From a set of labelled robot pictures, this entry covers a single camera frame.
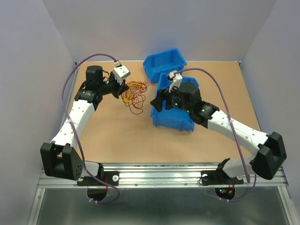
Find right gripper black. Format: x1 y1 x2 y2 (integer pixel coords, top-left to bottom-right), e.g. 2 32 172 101
150 81 192 113

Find red wires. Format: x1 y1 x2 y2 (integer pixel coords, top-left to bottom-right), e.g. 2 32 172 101
120 79 150 115

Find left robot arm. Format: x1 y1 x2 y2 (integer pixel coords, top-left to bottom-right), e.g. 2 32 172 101
40 64 130 185

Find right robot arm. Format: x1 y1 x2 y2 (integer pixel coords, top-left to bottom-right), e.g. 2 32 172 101
150 82 287 185

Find blue bin double front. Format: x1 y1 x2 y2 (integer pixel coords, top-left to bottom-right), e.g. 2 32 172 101
150 73 199 132

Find blue bin rear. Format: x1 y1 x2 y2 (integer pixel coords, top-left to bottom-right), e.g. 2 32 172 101
143 48 187 83

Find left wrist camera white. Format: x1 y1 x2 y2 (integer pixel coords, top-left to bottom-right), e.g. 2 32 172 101
112 65 131 85

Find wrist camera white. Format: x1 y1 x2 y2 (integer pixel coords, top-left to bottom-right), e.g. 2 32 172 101
167 70 183 93
112 65 131 85

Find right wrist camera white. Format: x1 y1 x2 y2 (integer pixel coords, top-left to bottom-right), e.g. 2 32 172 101
167 70 183 93

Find aluminium rail frame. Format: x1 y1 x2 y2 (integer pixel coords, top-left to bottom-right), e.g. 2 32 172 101
27 61 300 225

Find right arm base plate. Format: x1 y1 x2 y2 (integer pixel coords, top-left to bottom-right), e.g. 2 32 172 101
198 170 244 201

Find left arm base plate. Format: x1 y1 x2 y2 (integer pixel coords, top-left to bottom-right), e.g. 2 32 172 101
77 171 120 204

